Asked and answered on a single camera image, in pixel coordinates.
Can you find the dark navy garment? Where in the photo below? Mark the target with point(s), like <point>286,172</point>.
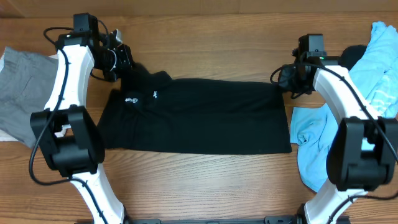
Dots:
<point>351,55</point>

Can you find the pale pink folded garment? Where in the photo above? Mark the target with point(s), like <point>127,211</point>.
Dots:
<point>4,135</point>

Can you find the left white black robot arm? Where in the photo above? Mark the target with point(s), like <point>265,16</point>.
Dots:
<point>66,134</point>

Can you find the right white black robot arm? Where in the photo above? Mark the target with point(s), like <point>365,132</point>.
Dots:
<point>362,156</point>

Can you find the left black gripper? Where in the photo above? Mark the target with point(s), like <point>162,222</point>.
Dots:
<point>126,63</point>

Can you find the black t-shirt with white logo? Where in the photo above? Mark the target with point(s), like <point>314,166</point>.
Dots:
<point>154,112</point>

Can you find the grey folded shorts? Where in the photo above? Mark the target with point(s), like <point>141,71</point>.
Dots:
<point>27,80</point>

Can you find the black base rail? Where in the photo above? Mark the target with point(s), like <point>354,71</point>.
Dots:
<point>214,221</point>

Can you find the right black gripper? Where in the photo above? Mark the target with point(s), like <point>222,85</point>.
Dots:
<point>286,78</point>

